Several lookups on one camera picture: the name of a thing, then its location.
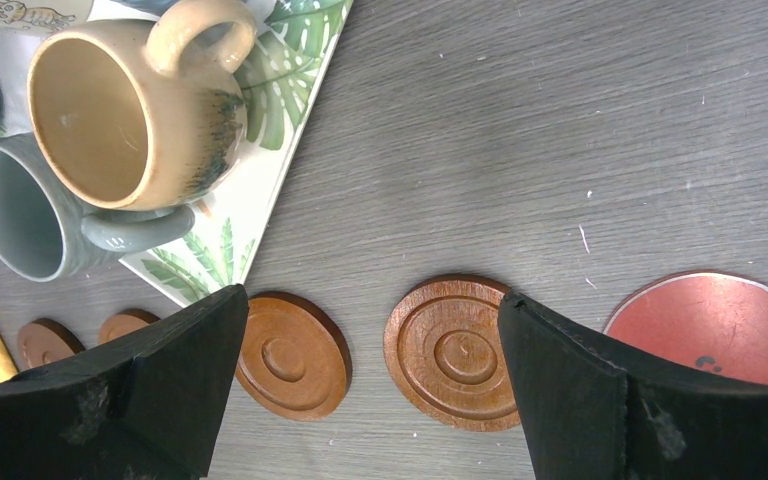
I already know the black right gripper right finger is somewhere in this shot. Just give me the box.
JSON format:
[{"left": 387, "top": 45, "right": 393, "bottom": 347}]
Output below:
[{"left": 497, "top": 291, "right": 768, "bottom": 479}]

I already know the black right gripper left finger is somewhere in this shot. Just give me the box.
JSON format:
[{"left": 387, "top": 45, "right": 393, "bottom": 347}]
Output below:
[{"left": 0, "top": 284, "right": 249, "bottom": 479}]

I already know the brown wooden ringed coaster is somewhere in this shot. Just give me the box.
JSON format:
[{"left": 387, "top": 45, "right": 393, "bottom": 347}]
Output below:
[{"left": 235, "top": 291, "right": 353, "bottom": 422}]

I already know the red round coaster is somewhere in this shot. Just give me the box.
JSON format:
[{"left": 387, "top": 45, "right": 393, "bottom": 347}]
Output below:
[{"left": 603, "top": 270, "right": 768, "bottom": 385}]

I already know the brown coaster under left arm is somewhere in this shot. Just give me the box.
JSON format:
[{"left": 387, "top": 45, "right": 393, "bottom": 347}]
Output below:
[{"left": 17, "top": 318, "right": 85, "bottom": 369}]

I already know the grey ceramic mug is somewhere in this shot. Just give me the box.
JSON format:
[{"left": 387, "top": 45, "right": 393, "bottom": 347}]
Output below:
[{"left": 0, "top": 133, "right": 195, "bottom": 282}]

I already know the beige speckled ceramic mug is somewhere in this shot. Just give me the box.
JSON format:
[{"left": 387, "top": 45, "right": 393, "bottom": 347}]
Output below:
[{"left": 27, "top": 1, "right": 258, "bottom": 211}]

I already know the leaf pattern serving tray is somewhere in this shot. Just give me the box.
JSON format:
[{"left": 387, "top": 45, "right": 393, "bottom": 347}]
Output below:
[{"left": 0, "top": 1, "right": 351, "bottom": 306}]

